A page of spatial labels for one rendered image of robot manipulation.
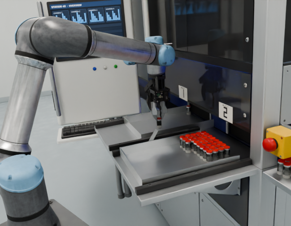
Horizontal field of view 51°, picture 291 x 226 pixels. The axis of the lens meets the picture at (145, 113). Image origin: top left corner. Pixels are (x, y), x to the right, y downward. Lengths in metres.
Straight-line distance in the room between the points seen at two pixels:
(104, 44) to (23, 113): 0.32
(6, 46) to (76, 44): 5.43
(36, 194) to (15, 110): 0.26
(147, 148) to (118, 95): 0.69
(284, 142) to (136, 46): 0.53
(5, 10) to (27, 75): 5.33
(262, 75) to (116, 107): 1.06
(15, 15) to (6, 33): 0.38
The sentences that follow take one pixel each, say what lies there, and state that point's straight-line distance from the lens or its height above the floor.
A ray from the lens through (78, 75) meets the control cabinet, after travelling 1.76.
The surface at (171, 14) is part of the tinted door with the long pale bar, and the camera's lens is 1.47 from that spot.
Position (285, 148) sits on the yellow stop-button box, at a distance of 0.94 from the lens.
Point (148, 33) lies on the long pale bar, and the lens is 1.57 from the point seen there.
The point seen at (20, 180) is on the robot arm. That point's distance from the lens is 0.87.
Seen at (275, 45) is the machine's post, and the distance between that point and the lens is 0.95.
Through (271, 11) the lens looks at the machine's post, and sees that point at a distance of 0.93.
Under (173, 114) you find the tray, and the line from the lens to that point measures 1.57.
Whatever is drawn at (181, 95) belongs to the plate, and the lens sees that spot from 1.43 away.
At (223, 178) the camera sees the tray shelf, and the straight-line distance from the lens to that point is 0.99.
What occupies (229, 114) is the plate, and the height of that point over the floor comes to 1.02.
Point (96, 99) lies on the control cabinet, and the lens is 1.79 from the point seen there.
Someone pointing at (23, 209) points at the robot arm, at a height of 0.91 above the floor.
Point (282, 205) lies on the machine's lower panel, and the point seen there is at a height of 0.72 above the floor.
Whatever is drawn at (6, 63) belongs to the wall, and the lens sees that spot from 6.32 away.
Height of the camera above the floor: 1.38
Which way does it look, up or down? 18 degrees down
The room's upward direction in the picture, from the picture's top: 5 degrees counter-clockwise
